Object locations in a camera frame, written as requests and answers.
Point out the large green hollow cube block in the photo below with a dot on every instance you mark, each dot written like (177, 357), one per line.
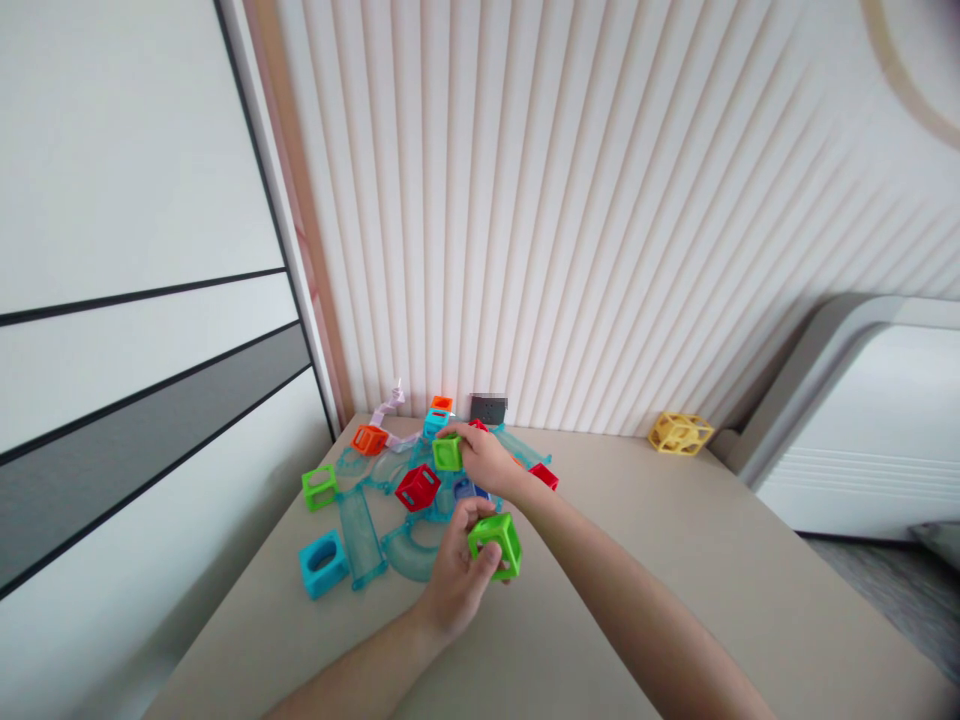
(504, 541)

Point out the cyan hollow cube block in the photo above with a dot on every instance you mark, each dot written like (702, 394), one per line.
(435, 423)

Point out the dark wall socket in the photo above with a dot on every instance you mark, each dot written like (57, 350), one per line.
(487, 409)

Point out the person's left hand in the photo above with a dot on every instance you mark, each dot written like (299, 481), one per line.
(450, 577)

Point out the white bed headboard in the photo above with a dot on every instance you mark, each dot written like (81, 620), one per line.
(847, 420)

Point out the wavy clear teal track piece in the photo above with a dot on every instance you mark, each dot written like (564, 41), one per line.
(375, 469)

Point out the clear teal ramp track piece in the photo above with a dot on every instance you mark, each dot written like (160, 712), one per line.
(525, 448)

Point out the straight clear teal track piece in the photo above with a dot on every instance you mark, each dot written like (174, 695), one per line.
(360, 536)

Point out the grey patterned bedding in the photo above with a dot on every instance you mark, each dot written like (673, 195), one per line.
(900, 577)

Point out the yellow lattice cube toy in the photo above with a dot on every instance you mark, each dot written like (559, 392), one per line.
(679, 433)

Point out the blue translucent round piece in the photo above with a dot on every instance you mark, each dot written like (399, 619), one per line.
(469, 492)

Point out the person's right hand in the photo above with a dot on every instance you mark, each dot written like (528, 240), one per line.
(491, 461)

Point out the curved clear teal track piece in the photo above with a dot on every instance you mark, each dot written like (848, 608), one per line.
(409, 556)

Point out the orange hollow cube block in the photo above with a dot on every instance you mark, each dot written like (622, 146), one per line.
(442, 403)
(369, 440)

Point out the small green hollow cube block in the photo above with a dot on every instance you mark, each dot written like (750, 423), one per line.
(447, 453)

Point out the red hollow cube block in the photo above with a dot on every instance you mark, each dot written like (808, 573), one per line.
(544, 475)
(417, 487)

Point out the white wardrobe with black lines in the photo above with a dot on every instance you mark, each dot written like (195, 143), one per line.
(135, 337)

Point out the blue cube block round hole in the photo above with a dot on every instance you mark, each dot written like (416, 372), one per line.
(322, 566)

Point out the lilac folded paper strip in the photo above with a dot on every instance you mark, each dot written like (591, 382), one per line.
(391, 411)

